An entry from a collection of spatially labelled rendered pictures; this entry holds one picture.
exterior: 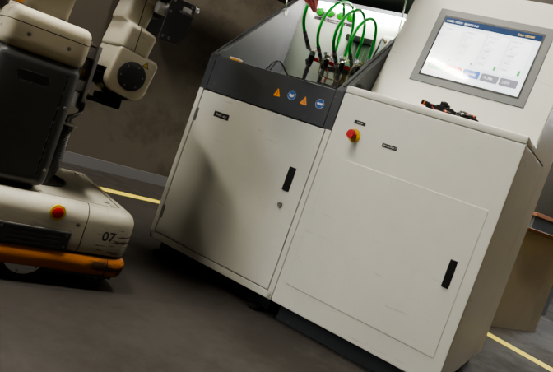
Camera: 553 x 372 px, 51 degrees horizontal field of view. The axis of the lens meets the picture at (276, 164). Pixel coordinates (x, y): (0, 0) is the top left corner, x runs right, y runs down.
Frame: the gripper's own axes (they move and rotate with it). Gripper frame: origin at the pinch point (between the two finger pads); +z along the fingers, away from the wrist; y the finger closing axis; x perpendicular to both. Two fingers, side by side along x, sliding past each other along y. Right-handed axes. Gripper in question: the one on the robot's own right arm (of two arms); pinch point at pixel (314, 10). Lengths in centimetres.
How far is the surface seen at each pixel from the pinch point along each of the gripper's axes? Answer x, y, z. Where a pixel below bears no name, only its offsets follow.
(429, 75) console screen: -36, 22, 34
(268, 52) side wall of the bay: 51, 11, 31
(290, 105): -1.1, -24.2, 31.3
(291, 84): 1.8, -18.9, 24.6
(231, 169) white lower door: 16, -51, 53
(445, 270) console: -79, -37, 72
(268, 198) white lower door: -5, -50, 60
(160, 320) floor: -26, -118, 58
